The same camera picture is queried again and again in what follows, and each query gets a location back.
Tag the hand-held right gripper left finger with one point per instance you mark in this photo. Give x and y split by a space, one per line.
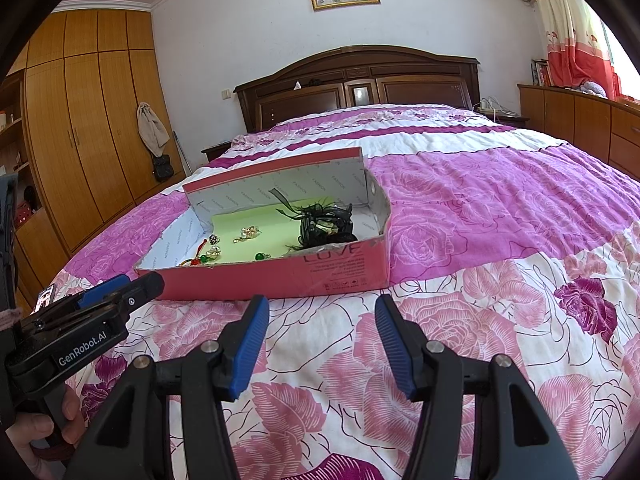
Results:
249 342

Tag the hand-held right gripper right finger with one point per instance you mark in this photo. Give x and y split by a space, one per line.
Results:
395 345

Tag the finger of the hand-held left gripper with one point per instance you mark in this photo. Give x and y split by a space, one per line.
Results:
100 290
145 288

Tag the pink cardboard box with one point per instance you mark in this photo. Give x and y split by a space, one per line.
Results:
280 275

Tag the gold leaf brooch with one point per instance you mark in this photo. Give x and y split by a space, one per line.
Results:
248 233

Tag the black feather hair accessory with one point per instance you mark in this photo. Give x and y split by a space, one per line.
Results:
325 225

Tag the person's left hand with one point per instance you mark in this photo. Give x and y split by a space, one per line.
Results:
67 420

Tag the black hanging bag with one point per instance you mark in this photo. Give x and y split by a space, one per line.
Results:
163 167

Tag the green paper liner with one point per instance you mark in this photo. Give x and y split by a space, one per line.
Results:
270 220

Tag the thin pole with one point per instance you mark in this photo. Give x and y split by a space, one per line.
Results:
180 155

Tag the dark wooden nightstand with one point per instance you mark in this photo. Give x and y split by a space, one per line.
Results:
510 121
216 152

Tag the hanging white cloth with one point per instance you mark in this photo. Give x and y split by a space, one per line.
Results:
152 130

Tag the pink floral bedspread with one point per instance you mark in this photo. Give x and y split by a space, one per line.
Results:
475 200

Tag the wooden wardrobe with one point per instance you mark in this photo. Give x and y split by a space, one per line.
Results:
90 125

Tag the dark wooden headboard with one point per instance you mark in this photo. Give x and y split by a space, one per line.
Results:
360 75

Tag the long wooden cabinet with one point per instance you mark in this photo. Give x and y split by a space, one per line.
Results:
580 120

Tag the row of books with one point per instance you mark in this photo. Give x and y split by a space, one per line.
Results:
541 72

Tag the grey soft bundle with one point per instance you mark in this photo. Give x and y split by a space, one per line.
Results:
594 88

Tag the window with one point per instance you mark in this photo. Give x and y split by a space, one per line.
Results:
625 70

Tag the red and cream curtain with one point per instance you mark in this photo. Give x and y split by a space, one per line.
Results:
570 30

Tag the wall switch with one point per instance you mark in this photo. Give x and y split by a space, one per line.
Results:
227 94

